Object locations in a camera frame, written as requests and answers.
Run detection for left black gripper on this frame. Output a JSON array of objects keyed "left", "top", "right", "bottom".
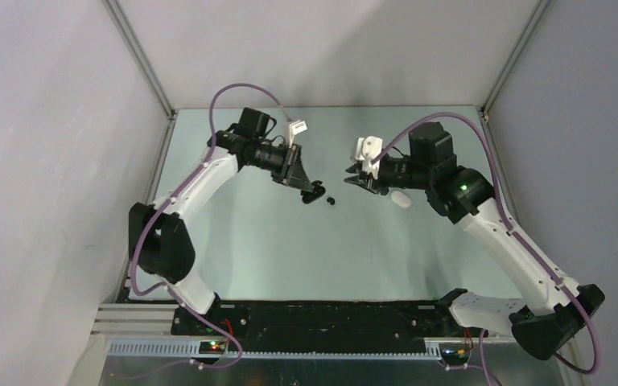
[{"left": 248, "top": 142, "right": 311, "bottom": 192}]

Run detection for black earbud charging case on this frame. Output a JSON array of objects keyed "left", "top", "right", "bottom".
[{"left": 300, "top": 180, "right": 326, "bottom": 204}]

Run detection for white earbud charging case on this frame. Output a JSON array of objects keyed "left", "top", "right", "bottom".
[{"left": 389, "top": 191, "right": 412, "bottom": 208}]

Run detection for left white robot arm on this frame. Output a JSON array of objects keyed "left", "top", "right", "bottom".
[{"left": 128, "top": 108, "right": 318, "bottom": 335}]

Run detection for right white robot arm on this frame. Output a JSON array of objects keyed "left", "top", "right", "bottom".
[{"left": 345, "top": 122, "right": 604, "bottom": 360}]

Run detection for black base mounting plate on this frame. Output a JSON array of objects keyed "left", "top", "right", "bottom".
[{"left": 171, "top": 299, "right": 480, "bottom": 355}]

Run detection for left controller board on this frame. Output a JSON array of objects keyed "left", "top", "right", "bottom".
[{"left": 198, "top": 340, "right": 228, "bottom": 355}]

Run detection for controller board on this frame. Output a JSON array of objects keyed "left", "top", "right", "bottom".
[
  {"left": 440, "top": 348, "right": 472, "bottom": 368},
  {"left": 198, "top": 340, "right": 228, "bottom": 355}
]

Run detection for right controller board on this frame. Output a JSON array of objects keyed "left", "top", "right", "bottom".
[{"left": 440, "top": 348, "right": 472, "bottom": 368}]

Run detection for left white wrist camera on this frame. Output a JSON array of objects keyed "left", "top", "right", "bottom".
[{"left": 283, "top": 120, "right": 308, "bottom": 146}]

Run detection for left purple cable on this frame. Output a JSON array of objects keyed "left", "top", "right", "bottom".
[{"left": 129, "top": 83, "right": 295, "bottom": 371}]

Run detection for purple cable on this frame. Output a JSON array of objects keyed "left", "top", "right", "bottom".
[
  {"left": 129, "top": 83, "right": 295, "bottom": 371},
  {"left": 372, "top": 112, "right": 604, "bottom": 386}
]

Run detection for left aluminium frame post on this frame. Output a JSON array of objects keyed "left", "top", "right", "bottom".
[{"left": 101, "top": 0, "right": 178, "bottom": 119}]

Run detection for aluminium frame post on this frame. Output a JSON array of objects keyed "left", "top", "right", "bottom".
[
  {"left": 480, "top": 0, "right": 553, "bottom": 117},
  {"left": 101, "top": 0, "right": 178, "bottom": 119}
]

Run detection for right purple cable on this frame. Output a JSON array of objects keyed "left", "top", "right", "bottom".
[{"left": 372, "top": 112, "right": 604, "bottom": 386}]

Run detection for right aluminium frame post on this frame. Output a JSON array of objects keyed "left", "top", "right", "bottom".
[{"left": 480, "top": 0, "right": 553, "bottom": 117}]

